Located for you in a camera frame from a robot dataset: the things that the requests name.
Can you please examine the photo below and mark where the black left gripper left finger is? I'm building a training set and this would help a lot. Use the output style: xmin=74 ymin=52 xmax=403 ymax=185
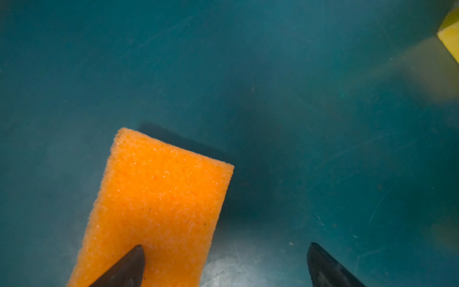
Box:
xmin=89 ymin=245 xmax=145 ymax=287

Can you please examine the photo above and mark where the yellow shelf with coloured boards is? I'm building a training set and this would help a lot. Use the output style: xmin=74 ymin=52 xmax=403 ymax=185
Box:
xmin=437 ymin=5 xmax=459 ymax=62

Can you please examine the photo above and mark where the orange sponge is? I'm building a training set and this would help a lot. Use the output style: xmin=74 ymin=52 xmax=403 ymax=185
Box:
xmin=68 ymin=128 xmax=234 ymax=287

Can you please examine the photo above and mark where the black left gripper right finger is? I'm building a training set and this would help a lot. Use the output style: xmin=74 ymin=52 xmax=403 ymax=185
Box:
xmin=307 ymin=242 xmax=365 ymax=287

